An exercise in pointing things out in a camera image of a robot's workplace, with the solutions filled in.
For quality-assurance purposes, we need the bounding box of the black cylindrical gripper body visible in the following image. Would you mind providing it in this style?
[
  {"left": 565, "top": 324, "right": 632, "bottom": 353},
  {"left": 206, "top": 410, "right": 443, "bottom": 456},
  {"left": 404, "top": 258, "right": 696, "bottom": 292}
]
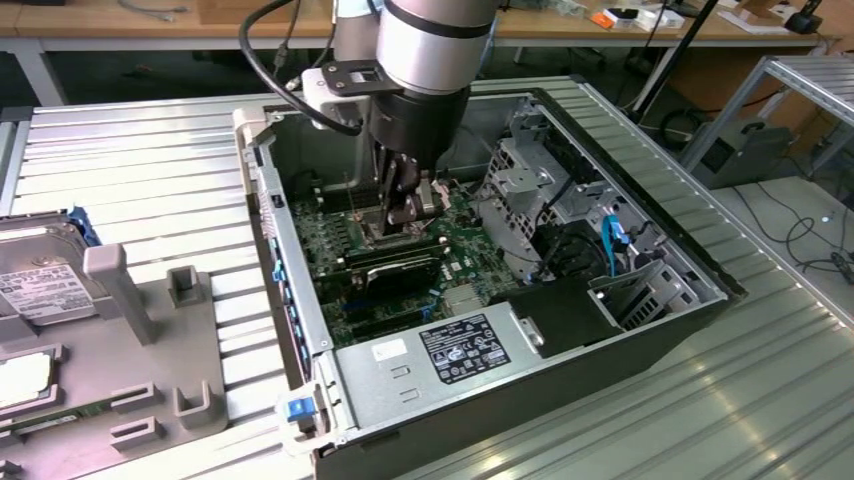
[{"left": 362, "top": 88, "right": 469, "bottom": 170}]

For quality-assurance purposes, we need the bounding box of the green graphics card black cooler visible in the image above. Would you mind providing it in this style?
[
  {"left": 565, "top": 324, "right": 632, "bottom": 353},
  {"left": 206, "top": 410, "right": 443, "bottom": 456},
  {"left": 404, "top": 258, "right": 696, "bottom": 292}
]
[{"left": 325, "top": 249, "right": 443, "bottom": 314}]

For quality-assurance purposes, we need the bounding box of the CPU socket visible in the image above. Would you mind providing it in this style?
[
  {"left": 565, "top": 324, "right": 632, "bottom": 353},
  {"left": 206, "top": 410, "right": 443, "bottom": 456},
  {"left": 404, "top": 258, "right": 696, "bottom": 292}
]
[{"left": 349, "top": 205, "right": 428, "bottom": 251}]

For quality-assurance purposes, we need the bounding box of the installed RAM stick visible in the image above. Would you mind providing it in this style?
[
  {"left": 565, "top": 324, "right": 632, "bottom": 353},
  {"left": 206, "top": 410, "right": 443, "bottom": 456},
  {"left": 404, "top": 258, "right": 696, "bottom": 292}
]
[{"left": 342, "top": 243, "right": 448, "bottom": 267}]

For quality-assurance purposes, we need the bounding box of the green Dell motherboard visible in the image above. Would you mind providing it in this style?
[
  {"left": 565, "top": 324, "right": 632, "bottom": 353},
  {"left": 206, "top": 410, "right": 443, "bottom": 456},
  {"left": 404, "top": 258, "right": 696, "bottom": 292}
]
[{"left": 289, "top": 179, "right": 528, "bottom": 351}]

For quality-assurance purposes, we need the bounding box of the metal disk bay cage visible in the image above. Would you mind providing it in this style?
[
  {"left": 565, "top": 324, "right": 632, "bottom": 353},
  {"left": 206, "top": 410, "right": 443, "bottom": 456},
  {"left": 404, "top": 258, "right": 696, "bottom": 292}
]
[{"left": 479, "top": 137, "right": 601, "bottom": 261}]

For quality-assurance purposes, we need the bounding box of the silver chipset heatsink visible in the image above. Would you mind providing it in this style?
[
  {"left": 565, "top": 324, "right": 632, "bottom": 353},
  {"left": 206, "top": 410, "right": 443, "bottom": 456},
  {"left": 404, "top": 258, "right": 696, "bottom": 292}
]
[{"left": 440, "top": 285, "right": 485, "bottom": 314}]

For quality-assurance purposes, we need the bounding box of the black expansion slot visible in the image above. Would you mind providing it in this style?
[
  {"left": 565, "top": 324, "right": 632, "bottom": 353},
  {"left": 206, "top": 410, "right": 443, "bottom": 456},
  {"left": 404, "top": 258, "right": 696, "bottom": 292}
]
[{"left": 350, "top": 309, "right": 432, "bottom": 342}]

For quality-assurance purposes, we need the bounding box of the orange and black box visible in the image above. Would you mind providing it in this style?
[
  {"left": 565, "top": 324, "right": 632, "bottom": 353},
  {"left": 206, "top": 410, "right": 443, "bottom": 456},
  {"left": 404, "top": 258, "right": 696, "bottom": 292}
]
[{"left": 589, "top": 7, "right": 635, "bottom": 29}]

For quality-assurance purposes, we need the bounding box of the long wooden desk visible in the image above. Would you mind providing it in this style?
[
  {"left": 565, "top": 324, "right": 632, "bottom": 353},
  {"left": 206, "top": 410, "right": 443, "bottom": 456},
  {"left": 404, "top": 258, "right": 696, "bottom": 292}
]
[{"left": 0, "top": 0, "right": 843, "bottom": 106}]

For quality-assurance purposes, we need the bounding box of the silver power supply unit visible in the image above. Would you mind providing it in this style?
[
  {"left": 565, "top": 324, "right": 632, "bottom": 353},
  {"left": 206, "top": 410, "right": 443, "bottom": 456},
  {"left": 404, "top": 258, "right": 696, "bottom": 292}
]
[{"left": 330, "top": 299, "right": 547, "bottom": 432}]

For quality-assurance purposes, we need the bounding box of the black tripod pole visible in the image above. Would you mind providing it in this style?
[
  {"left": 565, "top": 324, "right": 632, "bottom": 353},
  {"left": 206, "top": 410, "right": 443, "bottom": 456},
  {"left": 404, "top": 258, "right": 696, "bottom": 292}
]
[{"left": 629, "top": 0, "right": 723, "bottom": 114}]

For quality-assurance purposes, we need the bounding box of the white box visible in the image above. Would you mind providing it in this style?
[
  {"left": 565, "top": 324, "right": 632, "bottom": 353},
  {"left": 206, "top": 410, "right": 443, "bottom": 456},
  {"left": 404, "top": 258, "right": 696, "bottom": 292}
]
[{"left": 632, "top": 8, "right": 685, "bottom": 29}]

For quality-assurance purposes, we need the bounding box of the blue case latch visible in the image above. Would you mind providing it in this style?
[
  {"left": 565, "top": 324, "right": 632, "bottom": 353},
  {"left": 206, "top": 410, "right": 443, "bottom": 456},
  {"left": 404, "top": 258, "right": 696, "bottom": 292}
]
[{"left": 284, "top": 397, "right": 316, "bottom": 425}]

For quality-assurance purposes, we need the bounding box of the blue disk carrier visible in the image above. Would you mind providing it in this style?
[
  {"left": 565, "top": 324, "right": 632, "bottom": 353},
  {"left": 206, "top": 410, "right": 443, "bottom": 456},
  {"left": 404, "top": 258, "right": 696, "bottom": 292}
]
[{"left": 64, "top": 203, "right": 102, "bottom": 249}]

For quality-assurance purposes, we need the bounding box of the grey metal box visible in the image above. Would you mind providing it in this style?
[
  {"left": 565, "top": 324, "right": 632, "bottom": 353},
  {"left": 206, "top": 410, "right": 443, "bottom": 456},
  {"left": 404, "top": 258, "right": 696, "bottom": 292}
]
[{"left": 689, "top": 121, "right": 799, "bottom": 190}]

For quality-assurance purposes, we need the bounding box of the open black PC case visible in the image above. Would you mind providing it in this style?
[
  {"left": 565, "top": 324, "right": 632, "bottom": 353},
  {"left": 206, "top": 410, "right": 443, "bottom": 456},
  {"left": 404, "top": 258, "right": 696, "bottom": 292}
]
[{"left": 230, "top": 87, "right": 747, "bottom": 480}]

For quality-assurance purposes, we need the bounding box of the grey parts rack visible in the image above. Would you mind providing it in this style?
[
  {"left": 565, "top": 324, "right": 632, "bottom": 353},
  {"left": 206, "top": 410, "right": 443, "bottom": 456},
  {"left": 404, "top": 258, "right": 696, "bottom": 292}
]
[{"left": 0, "top": 242, "right": 232, "bottom": 480}]

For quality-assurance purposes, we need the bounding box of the silver hard disk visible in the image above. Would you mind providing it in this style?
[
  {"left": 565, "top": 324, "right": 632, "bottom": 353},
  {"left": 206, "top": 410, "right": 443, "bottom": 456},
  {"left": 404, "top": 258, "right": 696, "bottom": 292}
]
[{"left": 0, "top": 212, "right": 112, "bottom": 329}]

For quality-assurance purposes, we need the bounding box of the brown cardboard box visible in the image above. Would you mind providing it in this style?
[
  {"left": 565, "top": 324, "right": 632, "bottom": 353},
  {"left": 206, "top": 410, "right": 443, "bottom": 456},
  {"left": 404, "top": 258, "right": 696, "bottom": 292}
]
[{"left": 732, "top": 0, "right": 792, "bottom": 21}]

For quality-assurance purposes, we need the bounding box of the black desk device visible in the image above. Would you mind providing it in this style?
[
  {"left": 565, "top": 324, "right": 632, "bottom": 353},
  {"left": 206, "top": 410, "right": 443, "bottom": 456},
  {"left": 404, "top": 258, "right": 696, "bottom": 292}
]
[{"left": 783, "top": 0, "right": 828, "bottom": 35}]

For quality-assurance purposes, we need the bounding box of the silver CPU chip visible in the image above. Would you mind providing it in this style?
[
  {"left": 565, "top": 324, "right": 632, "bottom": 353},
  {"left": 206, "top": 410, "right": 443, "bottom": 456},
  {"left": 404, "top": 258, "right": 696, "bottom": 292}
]
[{"left": 0, "top": 352, "right": 56, "bottom": 412}]

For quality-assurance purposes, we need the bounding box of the green RAM stick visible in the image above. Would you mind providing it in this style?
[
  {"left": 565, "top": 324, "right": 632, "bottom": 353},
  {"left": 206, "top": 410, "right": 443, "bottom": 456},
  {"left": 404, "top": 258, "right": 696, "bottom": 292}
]
[{"left": 0, "top": 401, "right": 113, "bottom": 437}]

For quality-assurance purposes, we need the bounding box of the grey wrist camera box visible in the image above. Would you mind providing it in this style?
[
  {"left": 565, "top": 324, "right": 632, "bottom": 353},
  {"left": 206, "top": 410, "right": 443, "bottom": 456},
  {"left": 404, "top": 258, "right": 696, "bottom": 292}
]
[{"left": 298, "top": 67, "right": 374, "bottom": 132}]

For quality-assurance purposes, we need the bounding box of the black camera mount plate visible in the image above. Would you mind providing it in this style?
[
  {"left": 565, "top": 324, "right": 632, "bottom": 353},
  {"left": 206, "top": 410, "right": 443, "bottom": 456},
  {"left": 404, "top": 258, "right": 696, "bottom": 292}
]
[{"left": 318, "top": 59, "right": 405, "bottom": 99}]

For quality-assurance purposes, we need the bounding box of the black wire bundle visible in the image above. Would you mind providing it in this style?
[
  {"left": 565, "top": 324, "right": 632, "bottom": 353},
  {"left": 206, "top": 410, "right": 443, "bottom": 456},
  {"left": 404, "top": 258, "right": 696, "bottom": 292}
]
[{"left": 536, "top": 224, "right": 601, "bottom": 284}]

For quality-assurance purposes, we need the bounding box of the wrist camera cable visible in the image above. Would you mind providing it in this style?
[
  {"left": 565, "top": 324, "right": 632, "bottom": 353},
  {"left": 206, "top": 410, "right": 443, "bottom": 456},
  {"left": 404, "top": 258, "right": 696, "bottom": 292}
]
[{"left": 237, "top": 0, "right": 365, "bottom": 136}]

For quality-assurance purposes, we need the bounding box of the blue SATA wire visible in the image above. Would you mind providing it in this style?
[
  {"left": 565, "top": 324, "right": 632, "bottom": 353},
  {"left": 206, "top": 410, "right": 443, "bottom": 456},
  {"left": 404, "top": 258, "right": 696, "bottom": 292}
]
[{"left": 599, "top": 213, "right": 632, "bottom": 279}]

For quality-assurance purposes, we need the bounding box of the white cable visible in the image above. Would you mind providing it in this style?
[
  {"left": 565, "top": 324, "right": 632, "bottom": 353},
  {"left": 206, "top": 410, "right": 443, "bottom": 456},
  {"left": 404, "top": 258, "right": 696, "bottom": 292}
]
[{"left": 117, "top": 0, "right": 193, "bottom": 22}]

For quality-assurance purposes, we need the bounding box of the aluminium profile frame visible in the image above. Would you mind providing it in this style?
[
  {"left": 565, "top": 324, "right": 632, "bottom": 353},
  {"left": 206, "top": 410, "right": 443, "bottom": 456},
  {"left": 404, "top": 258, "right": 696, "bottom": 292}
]
[{"left": 676, "top": 54, "right": 854, "bottom": 176}]

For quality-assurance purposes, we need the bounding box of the black cable with plug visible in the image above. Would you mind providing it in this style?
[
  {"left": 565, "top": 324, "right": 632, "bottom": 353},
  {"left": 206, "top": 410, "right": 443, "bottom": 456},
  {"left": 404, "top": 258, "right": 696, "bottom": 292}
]
[{"left": 736, "top": 180, "right": 854, "bottom": 286}]

